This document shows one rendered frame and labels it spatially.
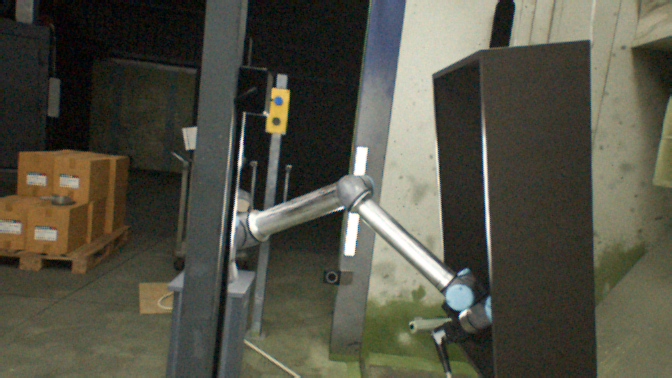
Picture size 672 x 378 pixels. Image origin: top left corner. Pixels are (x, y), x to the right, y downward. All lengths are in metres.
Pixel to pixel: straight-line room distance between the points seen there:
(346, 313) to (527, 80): 1.72
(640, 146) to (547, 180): 1.51
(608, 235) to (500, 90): 1.69
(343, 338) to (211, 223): 2.21
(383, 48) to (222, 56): 2.02
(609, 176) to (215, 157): 2.62
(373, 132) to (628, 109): 1.42
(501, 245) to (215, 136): 1.17
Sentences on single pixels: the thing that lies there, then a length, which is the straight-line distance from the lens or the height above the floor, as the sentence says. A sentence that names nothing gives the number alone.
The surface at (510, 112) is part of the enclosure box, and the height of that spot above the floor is 1.45.
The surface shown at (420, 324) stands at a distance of 2.03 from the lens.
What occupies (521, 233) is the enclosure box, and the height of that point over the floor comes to 1.06.
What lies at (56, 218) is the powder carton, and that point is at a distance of 4.26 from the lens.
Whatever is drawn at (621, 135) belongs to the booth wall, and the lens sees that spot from 3.09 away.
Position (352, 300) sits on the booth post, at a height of 0.38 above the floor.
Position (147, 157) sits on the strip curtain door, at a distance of 12.36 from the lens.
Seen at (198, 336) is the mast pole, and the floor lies 0.97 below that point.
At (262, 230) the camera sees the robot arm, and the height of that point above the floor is 0.86.
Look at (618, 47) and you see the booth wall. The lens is 3.10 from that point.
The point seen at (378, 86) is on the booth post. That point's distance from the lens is 2.65.
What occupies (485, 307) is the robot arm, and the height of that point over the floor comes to 0.76.
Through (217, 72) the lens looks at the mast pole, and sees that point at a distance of 0.71.
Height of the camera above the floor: 1.30
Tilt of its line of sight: 6 degrees down
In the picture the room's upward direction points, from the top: 7 degrees clockwise
